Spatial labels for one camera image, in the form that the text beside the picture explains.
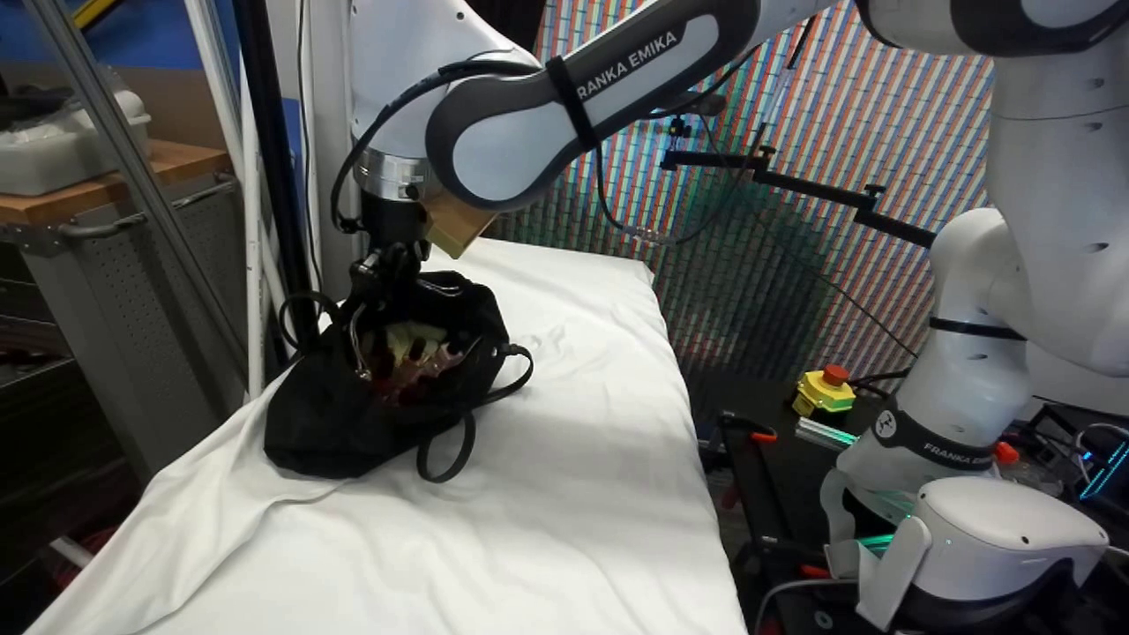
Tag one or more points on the white plastic bin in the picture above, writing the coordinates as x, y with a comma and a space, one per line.
46, 143

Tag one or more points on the white tablecloth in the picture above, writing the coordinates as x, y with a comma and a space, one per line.
581, 512

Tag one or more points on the black handbag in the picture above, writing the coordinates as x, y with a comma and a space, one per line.
332, 421

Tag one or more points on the yellow-green cloth in bag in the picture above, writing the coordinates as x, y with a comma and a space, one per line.
412, 343

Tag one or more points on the pink nail polish bottle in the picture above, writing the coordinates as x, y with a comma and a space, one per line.
412, 373

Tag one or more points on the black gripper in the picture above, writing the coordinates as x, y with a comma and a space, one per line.
385, 279

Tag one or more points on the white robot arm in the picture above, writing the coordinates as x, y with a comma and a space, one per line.
442, 97

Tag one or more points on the black camera arm mount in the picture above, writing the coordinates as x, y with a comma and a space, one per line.
760, 167

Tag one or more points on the grey metal cabinet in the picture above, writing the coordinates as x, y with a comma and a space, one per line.
160, 370

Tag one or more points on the yellow emergency stop button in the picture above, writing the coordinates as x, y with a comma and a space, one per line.
824, 388

